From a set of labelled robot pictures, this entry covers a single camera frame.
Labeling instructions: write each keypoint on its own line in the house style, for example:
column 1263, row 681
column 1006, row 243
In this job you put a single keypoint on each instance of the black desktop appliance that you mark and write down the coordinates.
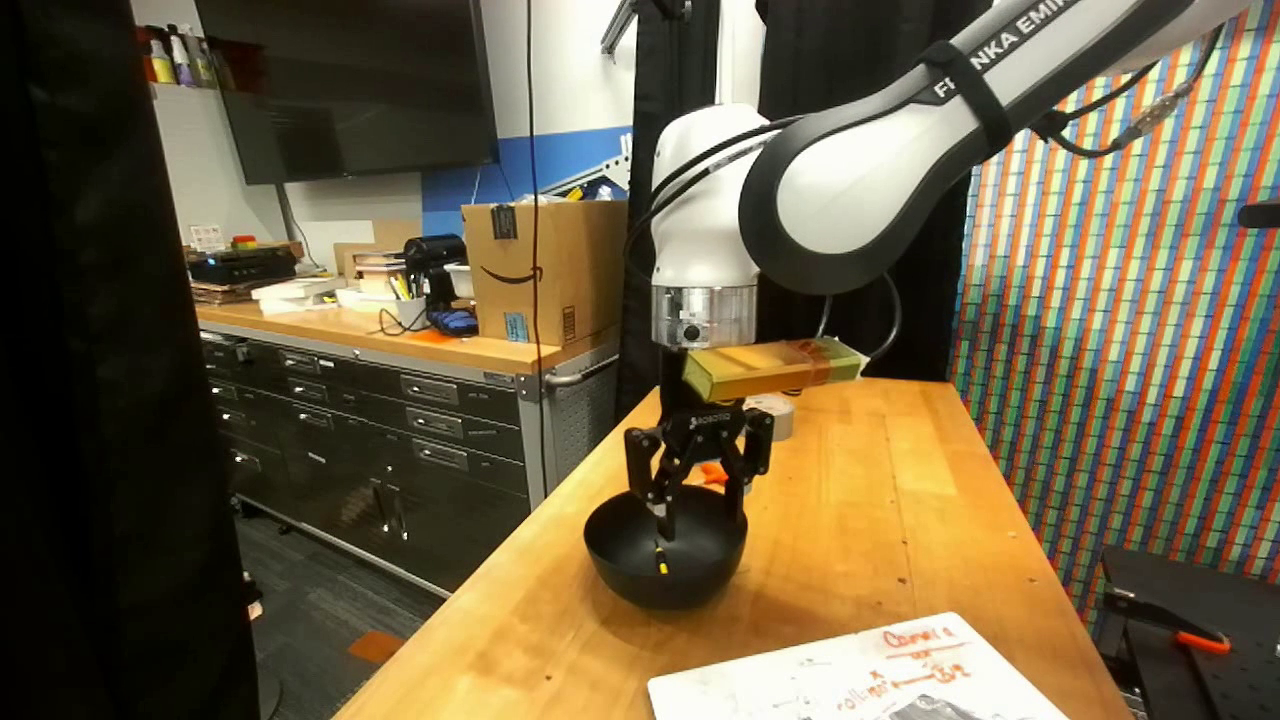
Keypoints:
column 436, row 262

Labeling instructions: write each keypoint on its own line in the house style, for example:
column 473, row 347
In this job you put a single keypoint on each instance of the row of bottles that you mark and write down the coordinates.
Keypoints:
column 180, row 60

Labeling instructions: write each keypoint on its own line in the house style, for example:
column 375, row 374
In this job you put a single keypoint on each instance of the black perforated table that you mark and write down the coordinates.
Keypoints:
column 1200, row 600

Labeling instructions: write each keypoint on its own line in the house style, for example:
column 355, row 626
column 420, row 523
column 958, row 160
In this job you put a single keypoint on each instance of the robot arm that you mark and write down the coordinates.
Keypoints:
column 880, row 170

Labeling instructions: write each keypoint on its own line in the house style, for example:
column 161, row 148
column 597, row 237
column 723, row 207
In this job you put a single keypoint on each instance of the stack of books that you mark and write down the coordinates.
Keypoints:
column 300, row 292

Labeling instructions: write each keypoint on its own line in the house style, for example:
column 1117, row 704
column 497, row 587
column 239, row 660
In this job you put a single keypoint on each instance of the cardboard box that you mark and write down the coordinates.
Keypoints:
column 570, row 270

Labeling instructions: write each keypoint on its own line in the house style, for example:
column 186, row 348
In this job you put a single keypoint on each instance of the blue object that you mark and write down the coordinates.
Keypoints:
column 455, row 322

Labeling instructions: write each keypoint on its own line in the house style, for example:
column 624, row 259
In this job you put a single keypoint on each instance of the yellow and black marker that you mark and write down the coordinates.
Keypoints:
column 662, row 562

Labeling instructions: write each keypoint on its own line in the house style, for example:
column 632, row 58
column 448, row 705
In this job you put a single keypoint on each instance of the black tool cabinet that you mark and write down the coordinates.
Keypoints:
column 380, row 440

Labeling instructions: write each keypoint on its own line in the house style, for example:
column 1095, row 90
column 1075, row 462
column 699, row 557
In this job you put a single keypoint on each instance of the white board with writing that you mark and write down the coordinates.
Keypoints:
column 860, row 670

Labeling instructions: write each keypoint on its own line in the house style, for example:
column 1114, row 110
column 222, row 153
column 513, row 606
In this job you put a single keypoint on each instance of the small orange object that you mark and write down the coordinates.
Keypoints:
column 714, row 474

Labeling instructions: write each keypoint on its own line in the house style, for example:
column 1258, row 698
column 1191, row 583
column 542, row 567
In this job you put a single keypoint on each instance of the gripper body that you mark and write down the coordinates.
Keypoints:
column 712, row 422

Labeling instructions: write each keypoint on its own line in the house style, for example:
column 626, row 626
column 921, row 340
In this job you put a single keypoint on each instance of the white tape roll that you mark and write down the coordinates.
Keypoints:
column 778, row 415

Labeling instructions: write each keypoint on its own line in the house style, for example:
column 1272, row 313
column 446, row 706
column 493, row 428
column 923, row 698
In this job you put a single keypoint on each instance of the white cup of pens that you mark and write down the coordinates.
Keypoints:
column 410, row 312

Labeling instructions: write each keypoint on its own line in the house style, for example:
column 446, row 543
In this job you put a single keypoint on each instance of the black box device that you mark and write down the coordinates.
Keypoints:
column 240, row 266

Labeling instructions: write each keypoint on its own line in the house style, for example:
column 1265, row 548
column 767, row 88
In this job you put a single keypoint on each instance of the large black wall screen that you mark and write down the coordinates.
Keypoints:
column 350, row 90

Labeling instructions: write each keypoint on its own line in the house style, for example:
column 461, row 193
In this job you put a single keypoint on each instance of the black bowl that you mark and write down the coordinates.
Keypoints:
column 640, row 570

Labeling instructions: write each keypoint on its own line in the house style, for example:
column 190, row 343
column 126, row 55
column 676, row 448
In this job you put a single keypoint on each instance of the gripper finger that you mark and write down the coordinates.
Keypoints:
column 650, row 470
column 745, row 475

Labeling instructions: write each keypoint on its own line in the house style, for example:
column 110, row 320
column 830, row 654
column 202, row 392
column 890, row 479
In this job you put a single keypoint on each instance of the camera on mount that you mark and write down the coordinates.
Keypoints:
column 1262, row 214

